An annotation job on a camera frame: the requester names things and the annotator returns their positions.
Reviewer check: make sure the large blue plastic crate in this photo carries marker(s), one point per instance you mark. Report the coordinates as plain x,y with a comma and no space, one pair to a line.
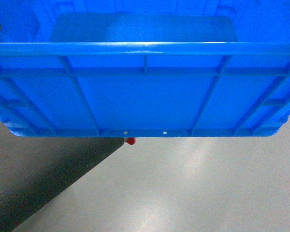
144,68

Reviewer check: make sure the red table corner cap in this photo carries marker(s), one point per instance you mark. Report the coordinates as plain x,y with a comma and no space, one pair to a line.
131,140

